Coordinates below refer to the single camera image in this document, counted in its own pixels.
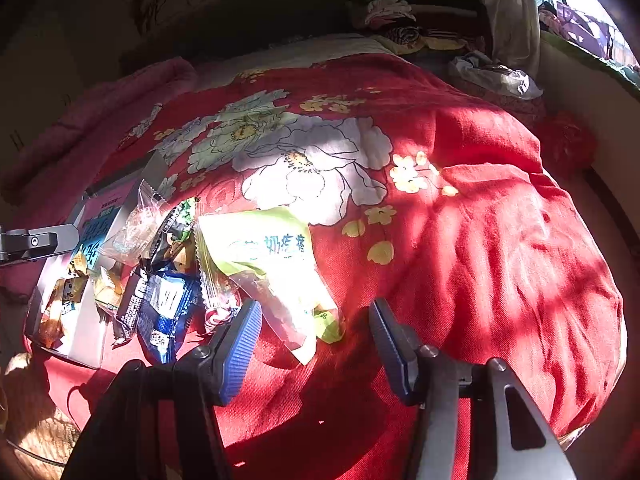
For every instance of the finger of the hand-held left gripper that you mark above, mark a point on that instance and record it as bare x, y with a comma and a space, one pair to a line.
37, 242

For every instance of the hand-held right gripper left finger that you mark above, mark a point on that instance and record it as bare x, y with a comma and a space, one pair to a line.
244, 352

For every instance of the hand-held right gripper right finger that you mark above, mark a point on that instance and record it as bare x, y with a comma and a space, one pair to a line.
394, 352

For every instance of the red white snack packet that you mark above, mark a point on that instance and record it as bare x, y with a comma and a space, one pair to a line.
220, 317

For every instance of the small orange candy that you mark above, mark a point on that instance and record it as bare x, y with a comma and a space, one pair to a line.
76, 262

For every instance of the orange snack packet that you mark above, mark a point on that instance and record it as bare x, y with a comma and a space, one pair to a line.
52, 315

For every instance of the yellow white candy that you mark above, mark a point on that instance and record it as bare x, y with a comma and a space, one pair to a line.
107, 285

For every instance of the blue snack packet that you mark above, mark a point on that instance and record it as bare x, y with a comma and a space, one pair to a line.
165, 310

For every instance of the green white snack bag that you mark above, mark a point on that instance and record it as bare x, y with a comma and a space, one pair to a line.
265, 260

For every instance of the clear pale snack packet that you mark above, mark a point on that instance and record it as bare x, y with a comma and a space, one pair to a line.
132, 227

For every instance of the dark chocolate bar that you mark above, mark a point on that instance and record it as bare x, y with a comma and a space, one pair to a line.
129, 305

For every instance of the dark green-topped snack packet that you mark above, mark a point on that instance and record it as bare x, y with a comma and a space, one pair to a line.
172, 245

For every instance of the grey metal tray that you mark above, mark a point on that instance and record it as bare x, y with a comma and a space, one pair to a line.
150, 172

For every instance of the pink and blue book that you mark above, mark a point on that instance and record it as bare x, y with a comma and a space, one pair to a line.
97, 220

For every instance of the red floral blanket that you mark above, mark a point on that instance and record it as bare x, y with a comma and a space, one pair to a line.
475, 260

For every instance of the pink quilt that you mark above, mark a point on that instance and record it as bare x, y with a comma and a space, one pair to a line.
75, 125

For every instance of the red fuzzy cloth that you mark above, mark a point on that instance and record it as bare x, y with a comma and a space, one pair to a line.
565, 140

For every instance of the white plastic bag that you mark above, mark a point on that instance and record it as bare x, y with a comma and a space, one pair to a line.
500, 80

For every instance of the white bed sheet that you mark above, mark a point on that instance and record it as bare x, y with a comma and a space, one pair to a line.
310, 50

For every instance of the dark headboard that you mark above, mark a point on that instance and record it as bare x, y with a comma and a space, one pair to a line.
250, 15

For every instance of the pile of clothes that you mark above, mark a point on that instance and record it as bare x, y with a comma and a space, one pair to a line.
390, 12

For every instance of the green windowsill cloth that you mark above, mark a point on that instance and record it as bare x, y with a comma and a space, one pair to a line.
600, 62

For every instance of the cream curtain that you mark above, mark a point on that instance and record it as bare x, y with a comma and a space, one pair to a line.
510, 10

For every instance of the purple cloth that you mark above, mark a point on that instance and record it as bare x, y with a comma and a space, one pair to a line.
580, 25

